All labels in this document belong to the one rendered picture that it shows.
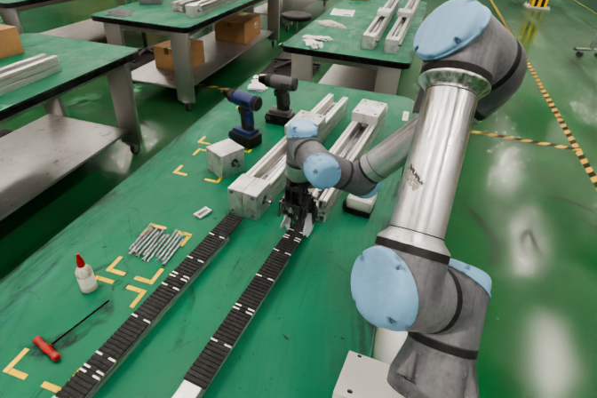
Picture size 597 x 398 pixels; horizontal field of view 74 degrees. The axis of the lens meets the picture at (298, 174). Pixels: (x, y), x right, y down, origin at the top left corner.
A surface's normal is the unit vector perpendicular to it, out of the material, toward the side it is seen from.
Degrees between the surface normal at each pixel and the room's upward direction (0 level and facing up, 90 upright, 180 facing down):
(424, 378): 34
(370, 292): 66
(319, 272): 0
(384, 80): 90
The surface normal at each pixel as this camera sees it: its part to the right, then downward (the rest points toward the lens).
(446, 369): -0.03, -0.44
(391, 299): -0.81, -0.16
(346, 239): 0.05, -0.83
